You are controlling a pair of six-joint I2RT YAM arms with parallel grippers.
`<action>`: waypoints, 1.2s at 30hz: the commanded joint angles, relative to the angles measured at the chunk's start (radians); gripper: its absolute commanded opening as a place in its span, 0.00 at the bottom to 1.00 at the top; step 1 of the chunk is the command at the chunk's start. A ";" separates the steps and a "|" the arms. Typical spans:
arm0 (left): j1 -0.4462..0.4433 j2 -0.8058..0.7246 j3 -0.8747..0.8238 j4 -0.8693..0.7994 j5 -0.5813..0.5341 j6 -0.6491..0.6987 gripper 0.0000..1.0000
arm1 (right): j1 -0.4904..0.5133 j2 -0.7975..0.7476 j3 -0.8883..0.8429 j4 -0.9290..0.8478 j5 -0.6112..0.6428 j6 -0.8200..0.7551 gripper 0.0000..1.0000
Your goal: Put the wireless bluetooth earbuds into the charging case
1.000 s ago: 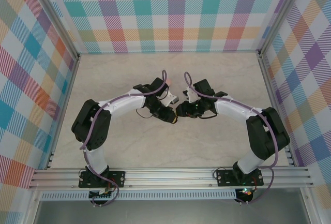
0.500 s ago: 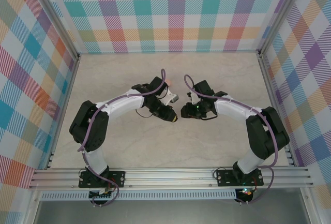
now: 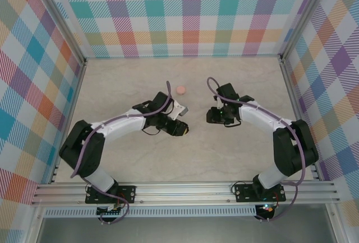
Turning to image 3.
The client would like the aluminium frame post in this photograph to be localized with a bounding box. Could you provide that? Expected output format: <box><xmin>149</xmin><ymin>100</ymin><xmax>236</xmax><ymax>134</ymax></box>
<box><xmin>27</xmin><ymin>0</ymin><xmax>88</xmax><ymax>67</ymax></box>
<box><xmin>279</xmin><ymin>0</ymin><xmax>337</xmax><ymax>61</ymax></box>

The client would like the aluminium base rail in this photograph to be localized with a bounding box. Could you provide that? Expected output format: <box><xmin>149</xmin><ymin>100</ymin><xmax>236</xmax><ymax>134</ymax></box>
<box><xmin>30</xmin><ymin>180</ymin><xmax>342</xmax><ymax>207</ymax></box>

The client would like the white slotted cable duct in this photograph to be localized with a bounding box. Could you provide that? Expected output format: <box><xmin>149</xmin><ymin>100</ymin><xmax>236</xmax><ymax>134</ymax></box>
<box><xmin>44</xmin><ymin>208</ymin><xmax>258</xmax><ymax>218</ymax></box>

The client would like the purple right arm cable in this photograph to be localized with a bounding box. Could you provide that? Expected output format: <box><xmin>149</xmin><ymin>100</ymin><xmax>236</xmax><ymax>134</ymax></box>
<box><xmin>206</xmin><ymin>76</ymin><xmax>307</xmax><ymax>223</ymax></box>

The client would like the aluminium table side rail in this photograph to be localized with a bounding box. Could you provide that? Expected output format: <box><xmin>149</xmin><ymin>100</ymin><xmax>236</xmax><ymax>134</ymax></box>
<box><xmin>47</xmin><ymin>59</ymin><xmax>88</xmax><ymax>185</ymax></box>
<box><xmin>280</xmin><ymin>57</ymin><xmax>322</xmax><ymax>181</ymax></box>

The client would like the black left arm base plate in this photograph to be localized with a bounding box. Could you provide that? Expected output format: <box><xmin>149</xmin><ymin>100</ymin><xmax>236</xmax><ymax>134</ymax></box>
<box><xmin>85</xmin><ymin>185</ymin><xmax>137</xmax><ymax>205</ymax></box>

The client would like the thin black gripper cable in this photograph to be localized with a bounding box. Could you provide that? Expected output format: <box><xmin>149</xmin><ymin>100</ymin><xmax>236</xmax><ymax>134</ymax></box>
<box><xmin>141</xmin><ymin>127</ymin><xmax>162</xmax><ymax>137</ymax></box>
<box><xmin>223</xmin><ymin>118</ymin><xmax>242</xmax><ymax>128</ymax></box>

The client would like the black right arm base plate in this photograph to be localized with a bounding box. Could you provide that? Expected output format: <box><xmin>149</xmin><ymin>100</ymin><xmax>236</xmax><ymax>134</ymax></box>
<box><xmin>234</xmin><ymin>184</ymin><xmax>286</xmax><ymax>203</ymax></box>

